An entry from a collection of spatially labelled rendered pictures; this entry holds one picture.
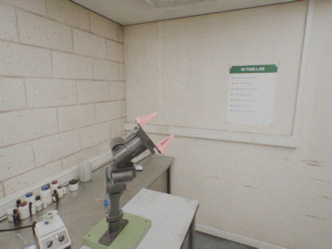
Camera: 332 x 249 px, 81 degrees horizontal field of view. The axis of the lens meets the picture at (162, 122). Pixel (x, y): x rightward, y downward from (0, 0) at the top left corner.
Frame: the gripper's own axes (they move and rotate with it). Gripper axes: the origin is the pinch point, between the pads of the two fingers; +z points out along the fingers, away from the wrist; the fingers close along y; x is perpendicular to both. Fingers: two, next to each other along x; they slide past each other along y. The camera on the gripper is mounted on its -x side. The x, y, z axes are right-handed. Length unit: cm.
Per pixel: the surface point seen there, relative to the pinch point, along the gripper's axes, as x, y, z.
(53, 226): -43, 20, -78
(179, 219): -44, 70, -24
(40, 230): -41, 17, -83
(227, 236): -115, 186, -6
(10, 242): -47, 14, -103
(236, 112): -113, 69, 78
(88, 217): -59, 37, -70
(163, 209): -57, 65, -30
